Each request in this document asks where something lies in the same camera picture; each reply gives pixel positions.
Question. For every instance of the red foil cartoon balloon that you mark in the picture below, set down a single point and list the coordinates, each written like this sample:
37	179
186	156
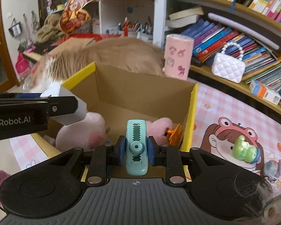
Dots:
74	16

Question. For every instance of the green frog toy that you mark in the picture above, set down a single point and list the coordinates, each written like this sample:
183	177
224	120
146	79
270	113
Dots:
243	150

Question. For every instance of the pink plush chick toy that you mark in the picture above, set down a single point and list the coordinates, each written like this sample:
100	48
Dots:
164	132

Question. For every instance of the teal correction tape dispenser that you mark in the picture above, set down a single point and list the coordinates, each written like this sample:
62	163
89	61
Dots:
136	158

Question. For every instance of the purple grey toy truck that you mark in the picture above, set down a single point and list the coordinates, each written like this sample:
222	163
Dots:
272	170

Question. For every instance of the pink plush pig toy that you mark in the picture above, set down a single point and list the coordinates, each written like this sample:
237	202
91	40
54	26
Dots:
87	134

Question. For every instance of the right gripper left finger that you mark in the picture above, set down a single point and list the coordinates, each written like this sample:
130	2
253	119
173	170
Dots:
103	158

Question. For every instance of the pink checkered tablecloth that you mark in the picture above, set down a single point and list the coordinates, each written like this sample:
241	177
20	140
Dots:
219	120

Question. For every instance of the orange and blue small box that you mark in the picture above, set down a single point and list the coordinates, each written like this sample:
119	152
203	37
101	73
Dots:
262	91

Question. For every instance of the pink cartoon cup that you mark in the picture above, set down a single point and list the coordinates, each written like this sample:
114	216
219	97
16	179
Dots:
177	55

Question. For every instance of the orange and white cat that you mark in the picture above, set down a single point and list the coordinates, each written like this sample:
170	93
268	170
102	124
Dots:
126	53

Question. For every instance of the yellow cardboard box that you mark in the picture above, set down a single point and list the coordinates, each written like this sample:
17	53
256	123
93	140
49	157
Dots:
120	96

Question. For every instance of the white quilted pearl handbag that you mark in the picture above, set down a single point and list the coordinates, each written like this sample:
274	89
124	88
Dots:
229	67

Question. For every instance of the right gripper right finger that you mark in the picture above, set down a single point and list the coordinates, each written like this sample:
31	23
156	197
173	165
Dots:
167	156

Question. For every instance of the olive green blanket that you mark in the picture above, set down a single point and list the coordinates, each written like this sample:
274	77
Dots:
50	30

